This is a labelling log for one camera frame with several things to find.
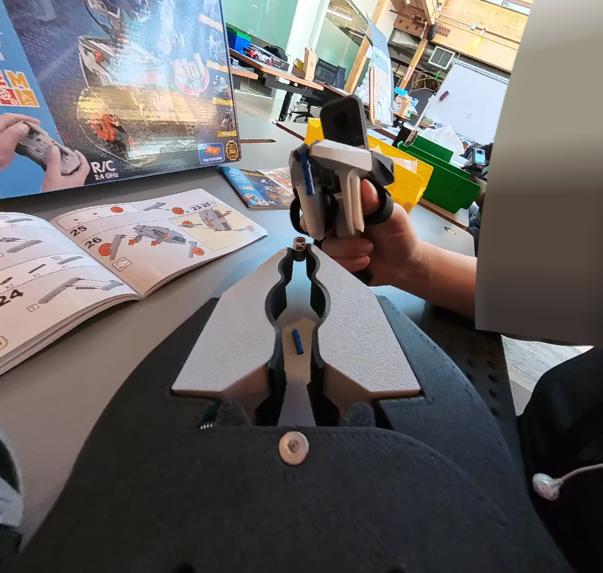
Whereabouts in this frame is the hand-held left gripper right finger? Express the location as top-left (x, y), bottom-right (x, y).
top-left (306, 244), bottom-right (421, 427)

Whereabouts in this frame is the open instruction booklet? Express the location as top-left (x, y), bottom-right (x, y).
top-left (0, 188), bottom-right (269, 376)

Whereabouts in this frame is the whiteboard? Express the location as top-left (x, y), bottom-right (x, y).
top-left (426, 59), bottom-right (512, 147)

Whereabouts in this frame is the small blue booklet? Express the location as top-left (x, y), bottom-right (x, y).
top-left (219, 165), bottom-right (302, 210)

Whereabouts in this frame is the cardboard box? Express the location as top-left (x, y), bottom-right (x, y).
top-left (291, 47), bottom-right (317, 81)

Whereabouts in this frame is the person's right hand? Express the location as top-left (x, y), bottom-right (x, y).
top-left (323, 177), bottom-right (426, 287)

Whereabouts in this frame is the yellow plastic bin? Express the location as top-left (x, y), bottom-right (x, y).
top-left (304, 118), bottom-right (434, 213)

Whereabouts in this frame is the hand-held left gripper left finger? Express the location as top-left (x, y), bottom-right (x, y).
top-left (172, 248), bottom-right (288, 427)

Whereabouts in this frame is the green plastic bin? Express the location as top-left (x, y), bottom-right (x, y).
top-left (397, 132), bottom-right (482, 215)

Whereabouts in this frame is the wooden background table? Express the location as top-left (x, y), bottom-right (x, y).
top-left (229, 47), bottom-right (340, 121)

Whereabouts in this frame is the blue robot kit box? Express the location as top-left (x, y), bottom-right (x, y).
top-left (0, 0), bottom-right (243, 200)

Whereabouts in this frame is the paper sign board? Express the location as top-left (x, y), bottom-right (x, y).
top-left (365, 19), bottom-right (395, 127)

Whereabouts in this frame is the person's black clothing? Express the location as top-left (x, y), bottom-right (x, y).
top-left (517, 347), bottom-right (603, 573)

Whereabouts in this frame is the grey desk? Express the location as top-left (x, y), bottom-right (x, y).
top-left (0, 123), bottom-right (476, 536)

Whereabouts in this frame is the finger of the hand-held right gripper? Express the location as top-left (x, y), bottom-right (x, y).
top-left (311, 140), bottom-right (374, 171)
top-left (288, 145), bottom-right (338, 237)

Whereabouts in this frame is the black office chair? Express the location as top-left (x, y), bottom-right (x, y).
top-left (288, 90), bottom-right (326, 123)

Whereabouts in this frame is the wooden pillar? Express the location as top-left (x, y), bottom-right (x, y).
top-left (344, 0), bottom-right (406, 93)

